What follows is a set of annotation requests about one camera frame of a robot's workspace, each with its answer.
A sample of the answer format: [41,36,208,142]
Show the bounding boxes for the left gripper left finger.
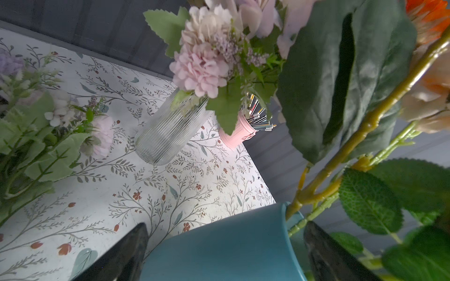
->
[75,222,149,281]

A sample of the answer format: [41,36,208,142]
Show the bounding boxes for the white pink flower bunch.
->
[144,1,314,134]

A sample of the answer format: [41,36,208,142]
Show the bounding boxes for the cream white rose stem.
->
[288,121,450,281]

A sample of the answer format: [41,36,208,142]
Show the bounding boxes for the orange gerbera flower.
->
[405,0,450,48]

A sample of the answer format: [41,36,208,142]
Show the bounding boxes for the peach rose stem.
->
[398,45,450,134]

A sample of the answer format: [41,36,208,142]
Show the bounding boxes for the teal ceramic vase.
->
[140,203,311,281]

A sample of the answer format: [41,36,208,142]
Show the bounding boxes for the blue hydrangea flower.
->
[275,0,450,220]

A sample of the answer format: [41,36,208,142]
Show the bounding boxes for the pink pencil cup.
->
[219,112,257,149]

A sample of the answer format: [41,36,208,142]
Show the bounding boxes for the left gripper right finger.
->
[304,221,380,281]

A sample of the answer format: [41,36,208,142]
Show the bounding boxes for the floral patterned table mat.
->
[1,30,274,281]

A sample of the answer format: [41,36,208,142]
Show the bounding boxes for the clear glass vase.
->
[134,89,213,166]

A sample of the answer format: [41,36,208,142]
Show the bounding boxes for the small lilac flower sprig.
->
[1,49,114,222]

